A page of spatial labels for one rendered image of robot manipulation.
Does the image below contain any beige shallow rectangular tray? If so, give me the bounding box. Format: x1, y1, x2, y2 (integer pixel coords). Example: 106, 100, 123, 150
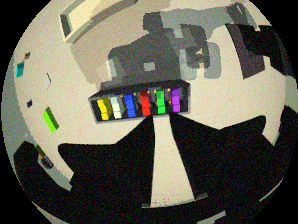
59, 0, 136, 44

